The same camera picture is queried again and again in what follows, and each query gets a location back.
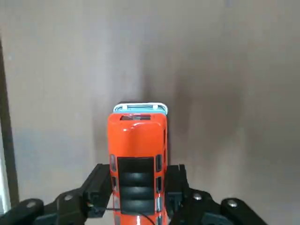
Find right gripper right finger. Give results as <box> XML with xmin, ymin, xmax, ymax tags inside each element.
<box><xmin>164</xmin><ymin>164</ymin><xmax>269</xmax><ymax>225</ymax></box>

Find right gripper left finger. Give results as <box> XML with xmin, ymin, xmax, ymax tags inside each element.
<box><xmin>0</xmin><ymin>163</ymin><xmax>112</xmax><ymax>225</ymax></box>

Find orange-and-blue toy bus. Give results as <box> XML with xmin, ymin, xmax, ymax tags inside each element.
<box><xmin>107</xmin><ymin>101</ymin><xmax>169</xmax><ymax>225</ymax></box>

